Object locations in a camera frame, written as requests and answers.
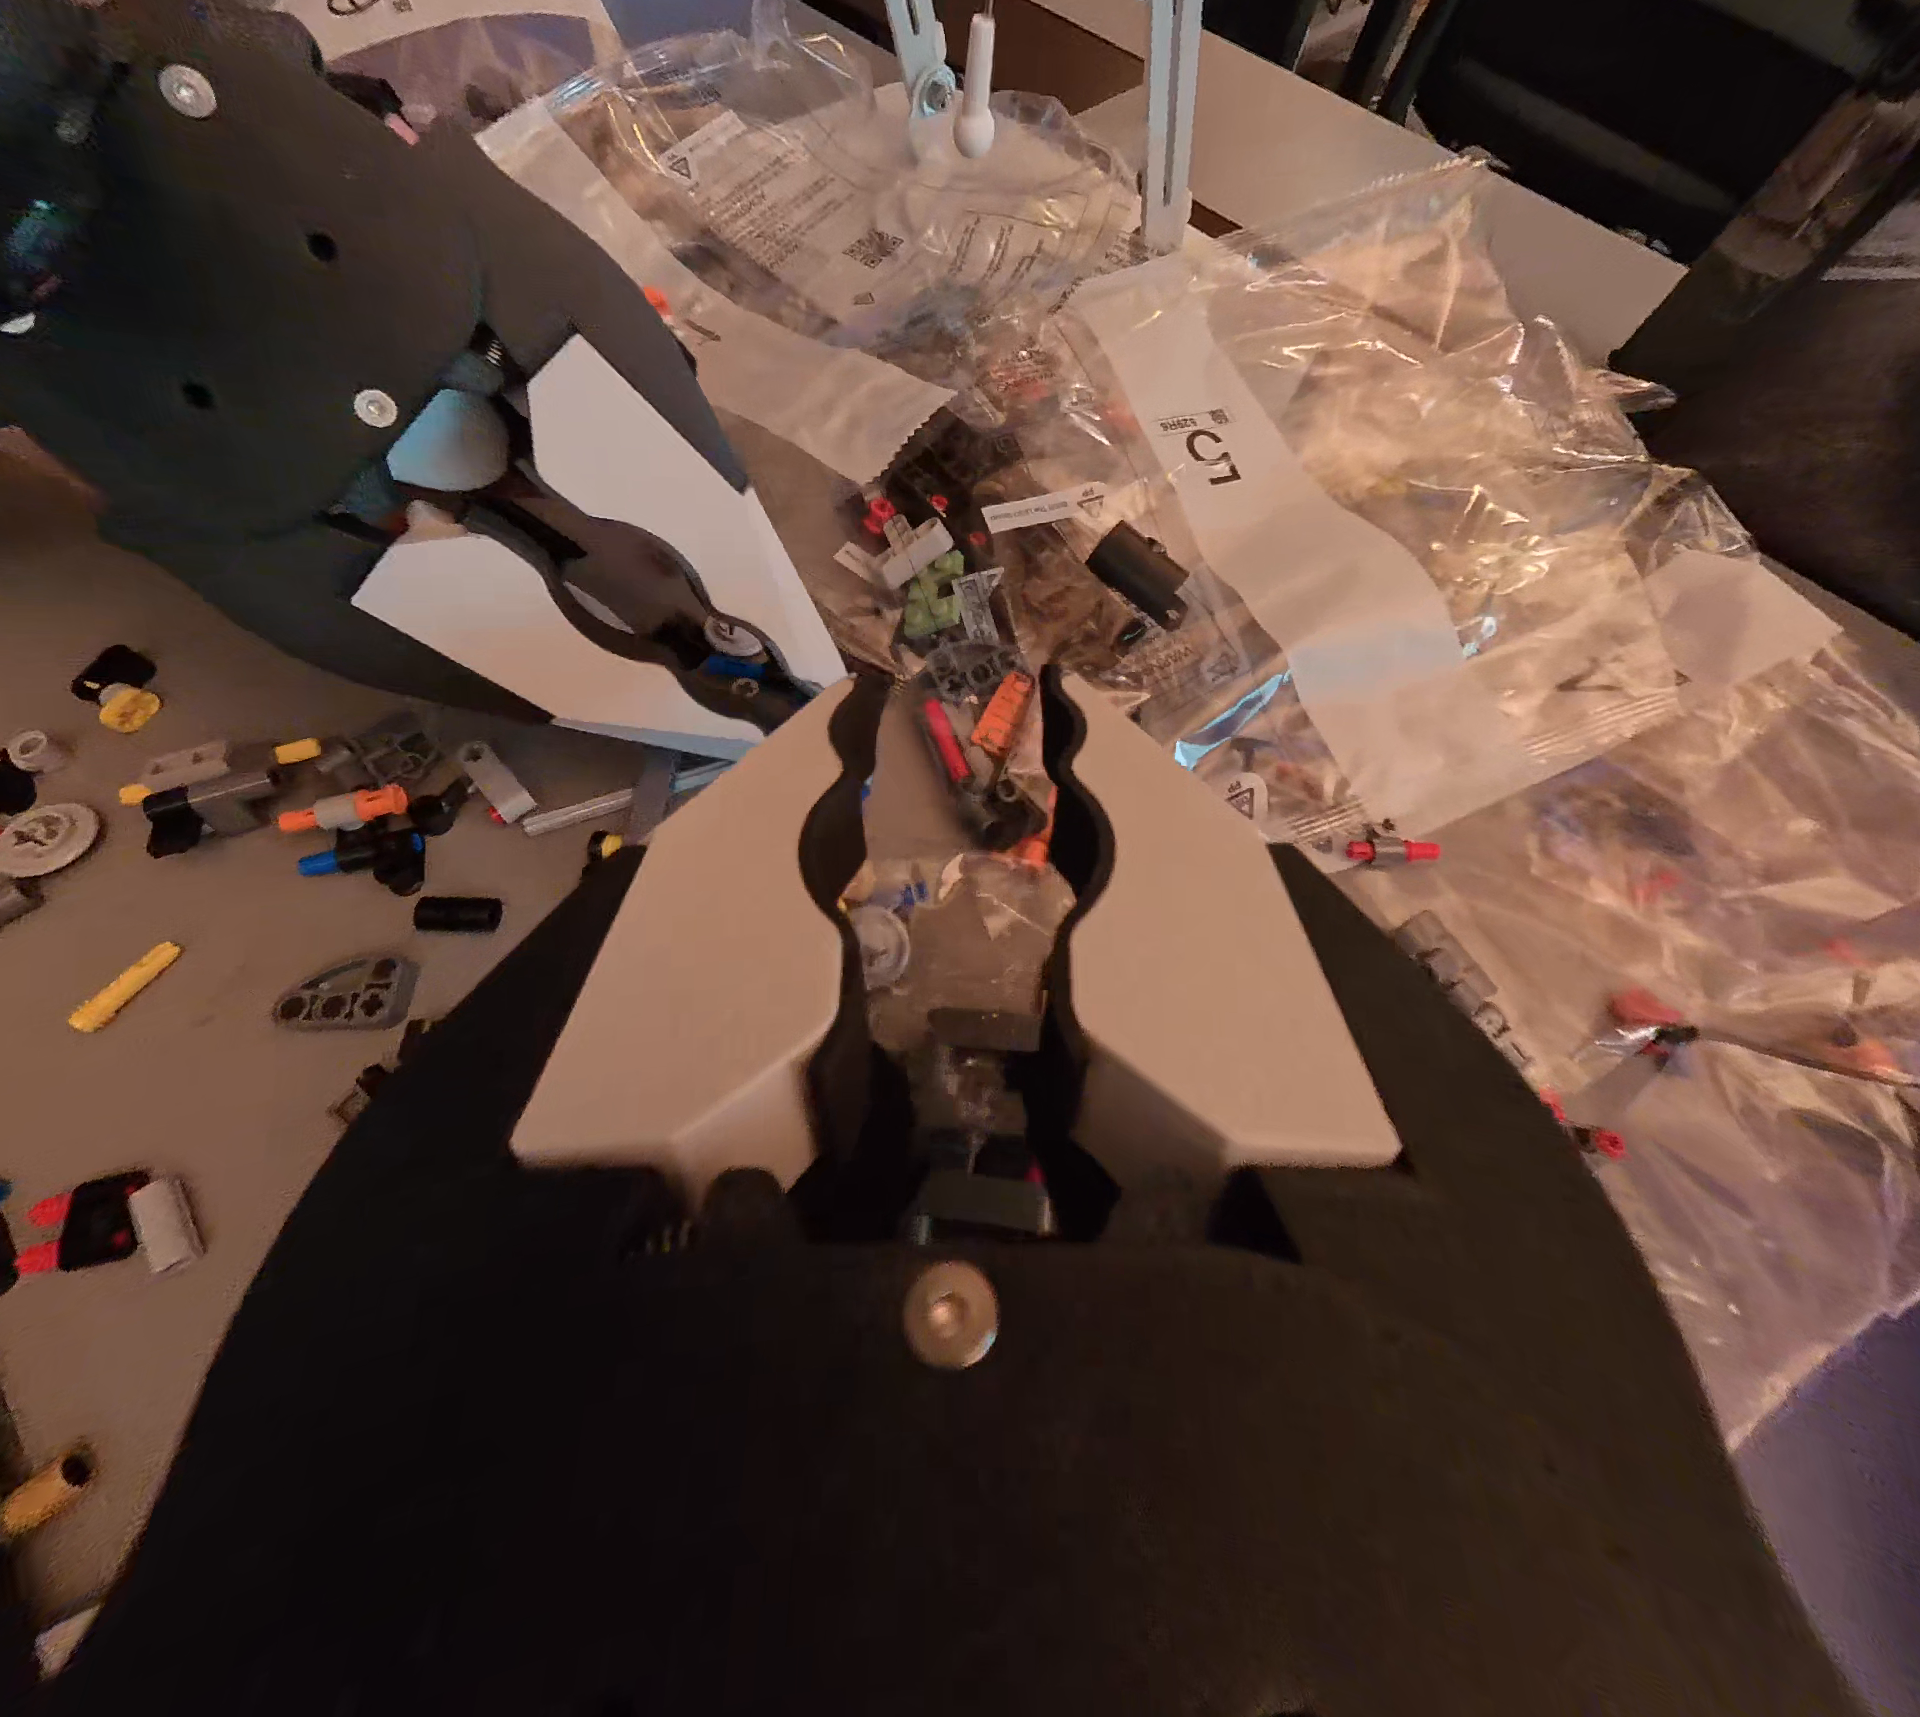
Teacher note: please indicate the pile of small toy pieces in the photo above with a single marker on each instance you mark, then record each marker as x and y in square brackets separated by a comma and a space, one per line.
[982, 744]

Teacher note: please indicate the grey toy frame assembly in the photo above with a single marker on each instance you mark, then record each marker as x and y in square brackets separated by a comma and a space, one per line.
[975, 1147]

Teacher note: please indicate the black and yellow toy pin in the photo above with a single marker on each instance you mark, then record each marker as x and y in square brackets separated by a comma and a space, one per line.
[117, 689]

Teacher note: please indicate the small white toy cylinder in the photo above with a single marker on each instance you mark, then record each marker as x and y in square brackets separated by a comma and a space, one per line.
[169, 1221]

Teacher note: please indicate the grey round toy pulley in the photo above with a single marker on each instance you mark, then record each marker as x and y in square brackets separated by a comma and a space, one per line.
[44, 839]

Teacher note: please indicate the black chunky toy connector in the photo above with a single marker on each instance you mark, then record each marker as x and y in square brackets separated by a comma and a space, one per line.
[1137, 578]

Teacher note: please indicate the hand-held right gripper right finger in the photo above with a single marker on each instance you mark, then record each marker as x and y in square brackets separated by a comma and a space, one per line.
[1215, 997]

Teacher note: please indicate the black toy piece red pins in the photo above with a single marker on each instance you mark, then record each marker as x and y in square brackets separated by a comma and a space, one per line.
[90, 1221]

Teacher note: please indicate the orange and grey toy pin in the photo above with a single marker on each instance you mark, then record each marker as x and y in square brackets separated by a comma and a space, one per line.
[344, 810]

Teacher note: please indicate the gold toy tube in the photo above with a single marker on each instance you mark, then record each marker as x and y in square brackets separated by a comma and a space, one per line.
[44, 1492]

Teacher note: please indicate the large dark toy set box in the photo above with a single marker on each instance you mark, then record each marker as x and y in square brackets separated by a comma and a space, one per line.
[1785, 398]

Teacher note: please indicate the grey black toy block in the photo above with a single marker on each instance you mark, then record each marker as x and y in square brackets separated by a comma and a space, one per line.
[219, 788]

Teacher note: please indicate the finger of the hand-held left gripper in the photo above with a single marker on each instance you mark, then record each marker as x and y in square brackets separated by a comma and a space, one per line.
[661, 458]
[495, 637]

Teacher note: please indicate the wooden book stand white legs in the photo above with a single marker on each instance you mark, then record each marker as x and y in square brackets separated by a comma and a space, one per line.
[1178, 23]

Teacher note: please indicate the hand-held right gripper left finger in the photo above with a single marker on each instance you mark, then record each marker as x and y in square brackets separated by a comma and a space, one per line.
[690, 997]

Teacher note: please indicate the blue and black toy pin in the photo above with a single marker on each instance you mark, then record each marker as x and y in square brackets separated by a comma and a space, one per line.
[333, 859]

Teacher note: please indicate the blue plastic object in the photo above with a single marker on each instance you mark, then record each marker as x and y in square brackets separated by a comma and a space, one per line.
[1845, 1521]

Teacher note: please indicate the cluster of grey toy connectors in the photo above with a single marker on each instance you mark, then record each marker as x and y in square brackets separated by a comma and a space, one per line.
[398, 749]

